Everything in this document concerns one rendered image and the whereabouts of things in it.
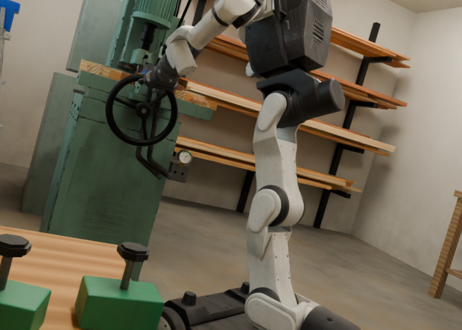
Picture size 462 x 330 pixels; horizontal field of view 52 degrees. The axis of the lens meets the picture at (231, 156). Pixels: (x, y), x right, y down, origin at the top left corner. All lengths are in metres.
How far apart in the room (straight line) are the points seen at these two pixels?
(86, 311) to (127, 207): 1.49
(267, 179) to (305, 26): 0.54
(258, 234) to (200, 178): 3.23
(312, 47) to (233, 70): 3.16
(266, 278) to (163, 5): 1.26
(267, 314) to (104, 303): 1.00
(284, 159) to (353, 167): 4.05
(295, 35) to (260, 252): 0.75
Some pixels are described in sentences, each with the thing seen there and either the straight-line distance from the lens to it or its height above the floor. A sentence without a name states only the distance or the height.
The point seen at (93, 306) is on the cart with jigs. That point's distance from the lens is 0.69.
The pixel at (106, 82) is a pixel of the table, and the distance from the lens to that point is 2.07.
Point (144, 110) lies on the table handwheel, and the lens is 1.89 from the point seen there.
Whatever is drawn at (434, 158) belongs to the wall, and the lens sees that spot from 5.19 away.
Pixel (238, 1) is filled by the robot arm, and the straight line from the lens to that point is 1.40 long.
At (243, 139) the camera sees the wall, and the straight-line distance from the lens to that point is 4.92.
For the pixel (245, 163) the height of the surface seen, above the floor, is 0.55.
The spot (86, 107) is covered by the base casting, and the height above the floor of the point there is 0.76.
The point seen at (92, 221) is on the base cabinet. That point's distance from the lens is 2.15.
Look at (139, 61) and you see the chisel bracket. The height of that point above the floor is 1.01.
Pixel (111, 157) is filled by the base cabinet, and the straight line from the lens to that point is 2.10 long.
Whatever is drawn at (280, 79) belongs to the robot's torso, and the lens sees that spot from 1.69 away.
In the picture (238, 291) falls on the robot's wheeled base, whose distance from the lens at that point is 1.98.
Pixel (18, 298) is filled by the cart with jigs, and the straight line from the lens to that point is 0.64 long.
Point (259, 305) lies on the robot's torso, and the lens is 1.63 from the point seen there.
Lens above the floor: 0.84
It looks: 3 degrees down
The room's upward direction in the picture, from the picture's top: 16 degrees clockwise
